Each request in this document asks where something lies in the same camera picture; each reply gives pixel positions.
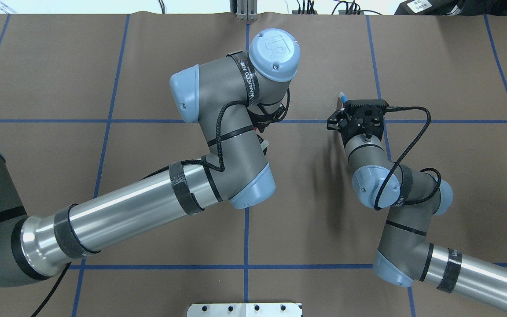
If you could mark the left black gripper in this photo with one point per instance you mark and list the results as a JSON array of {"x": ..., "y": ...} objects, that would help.
[{"x": 266, "y": 120}]

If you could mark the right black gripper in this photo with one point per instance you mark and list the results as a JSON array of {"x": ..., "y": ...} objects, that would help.
[{"x": 335, "y": 121}]

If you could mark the blue marker pen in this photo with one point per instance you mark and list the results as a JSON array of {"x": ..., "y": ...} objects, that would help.
[{"x": 342, "y": 98}]

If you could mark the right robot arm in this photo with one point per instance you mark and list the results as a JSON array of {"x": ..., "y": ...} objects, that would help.
[{"x": 404, "y": 255}]

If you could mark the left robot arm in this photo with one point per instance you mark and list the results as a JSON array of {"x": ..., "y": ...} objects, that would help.
[{"x": 231, "y": 100}]

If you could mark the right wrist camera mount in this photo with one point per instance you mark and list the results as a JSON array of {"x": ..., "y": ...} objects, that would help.
[{"x": 357, "y": 108}]

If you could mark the aluminium frame post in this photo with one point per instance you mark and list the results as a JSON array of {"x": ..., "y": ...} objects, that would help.
[{"x": 245, "y": 10}]

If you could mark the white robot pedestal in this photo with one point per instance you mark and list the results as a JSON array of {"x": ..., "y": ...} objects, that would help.
[{"x": 259, "y": 309}]

